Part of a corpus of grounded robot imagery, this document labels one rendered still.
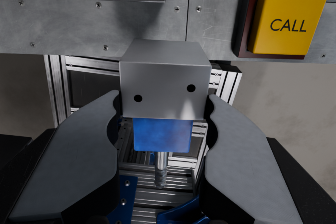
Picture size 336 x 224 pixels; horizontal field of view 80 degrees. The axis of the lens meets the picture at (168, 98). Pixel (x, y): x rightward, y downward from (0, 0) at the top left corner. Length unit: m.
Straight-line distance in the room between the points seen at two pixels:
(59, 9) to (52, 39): 0.04
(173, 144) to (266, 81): 1.14
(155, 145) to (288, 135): 1.43
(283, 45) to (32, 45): 0.29
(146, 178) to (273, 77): 0.97
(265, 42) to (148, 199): 0.38
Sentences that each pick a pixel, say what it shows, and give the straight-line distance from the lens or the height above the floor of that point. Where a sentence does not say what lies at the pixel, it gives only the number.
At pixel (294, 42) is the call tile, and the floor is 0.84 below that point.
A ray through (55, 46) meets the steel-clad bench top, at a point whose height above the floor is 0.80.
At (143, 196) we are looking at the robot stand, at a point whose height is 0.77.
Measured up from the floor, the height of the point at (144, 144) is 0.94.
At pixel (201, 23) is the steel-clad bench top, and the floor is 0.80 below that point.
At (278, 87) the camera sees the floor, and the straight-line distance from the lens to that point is 1.32.
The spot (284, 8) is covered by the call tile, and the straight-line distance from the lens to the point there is 0.24.
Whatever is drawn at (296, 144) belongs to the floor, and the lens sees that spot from 1.63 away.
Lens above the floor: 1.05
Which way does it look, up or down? 62 degrees down
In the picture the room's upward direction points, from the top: 180 degrees counter-clockwise
